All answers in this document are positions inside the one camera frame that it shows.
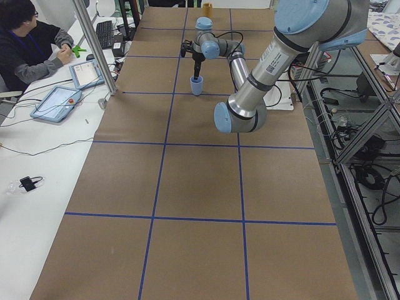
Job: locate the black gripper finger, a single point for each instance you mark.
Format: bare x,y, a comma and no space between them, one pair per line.
198,68
195,70

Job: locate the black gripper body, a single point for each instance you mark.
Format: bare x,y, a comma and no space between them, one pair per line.
197,58

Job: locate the light blue plastic cup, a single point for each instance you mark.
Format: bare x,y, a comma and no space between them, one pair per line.
196,84

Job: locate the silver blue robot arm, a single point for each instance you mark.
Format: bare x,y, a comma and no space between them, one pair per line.
207,46
298,25

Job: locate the tan wooden cup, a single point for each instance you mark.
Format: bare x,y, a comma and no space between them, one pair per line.
207,9

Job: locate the black keyboard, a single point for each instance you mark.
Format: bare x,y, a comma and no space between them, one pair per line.
105,33

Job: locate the far blue teach pendant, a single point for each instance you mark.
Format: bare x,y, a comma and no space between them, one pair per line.
86,74

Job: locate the blue teach pendant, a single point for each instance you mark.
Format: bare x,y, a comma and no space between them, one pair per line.
86,74
57,105

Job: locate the green plastic clamp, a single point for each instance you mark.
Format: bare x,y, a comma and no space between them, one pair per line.
77,50

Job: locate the near blue teach pendant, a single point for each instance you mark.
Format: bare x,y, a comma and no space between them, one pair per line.
57,105

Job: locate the seated person dark hoodie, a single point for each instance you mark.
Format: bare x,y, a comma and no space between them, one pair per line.
30,49

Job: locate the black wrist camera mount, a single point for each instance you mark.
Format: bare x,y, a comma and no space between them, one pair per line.
186,47

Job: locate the white camera mast pedestal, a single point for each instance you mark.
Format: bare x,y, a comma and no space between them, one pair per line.
279,97

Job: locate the aluminium frame post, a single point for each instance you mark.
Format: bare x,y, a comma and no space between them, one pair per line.
90,35

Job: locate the small black device with cable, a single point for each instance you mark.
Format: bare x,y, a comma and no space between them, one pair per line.
29,183

